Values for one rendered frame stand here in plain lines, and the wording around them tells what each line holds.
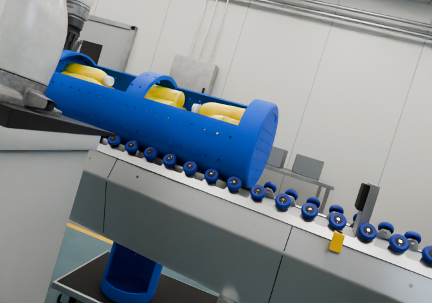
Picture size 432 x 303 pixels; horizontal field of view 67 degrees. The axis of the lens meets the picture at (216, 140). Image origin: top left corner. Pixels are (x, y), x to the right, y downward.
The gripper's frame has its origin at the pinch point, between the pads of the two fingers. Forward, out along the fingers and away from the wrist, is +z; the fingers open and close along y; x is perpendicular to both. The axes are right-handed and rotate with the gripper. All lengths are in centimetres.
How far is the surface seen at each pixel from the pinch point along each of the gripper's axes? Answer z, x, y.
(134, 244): 51, 59, 6
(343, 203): 47, 139, -356
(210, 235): 36, 85, 11
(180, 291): 101, 54, -75
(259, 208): 23, 96, 9
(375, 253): 24, 127, 10
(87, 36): -72, -281, -290
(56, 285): 102, 7, -28
